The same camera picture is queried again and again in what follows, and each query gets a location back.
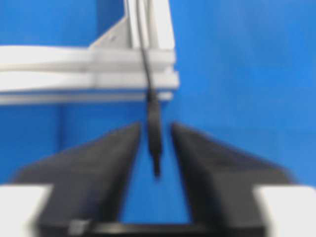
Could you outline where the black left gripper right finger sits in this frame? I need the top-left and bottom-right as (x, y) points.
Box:
(171, 122), (295, 237)

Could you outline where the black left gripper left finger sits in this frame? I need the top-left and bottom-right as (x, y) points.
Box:
(12, 122), (141, 237)

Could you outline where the black USB cable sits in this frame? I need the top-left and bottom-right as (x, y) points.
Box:
(134, 0), (164, 178)

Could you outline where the silver aluminium extrusion frame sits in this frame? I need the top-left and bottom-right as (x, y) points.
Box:
(0, 0), (180, 105)

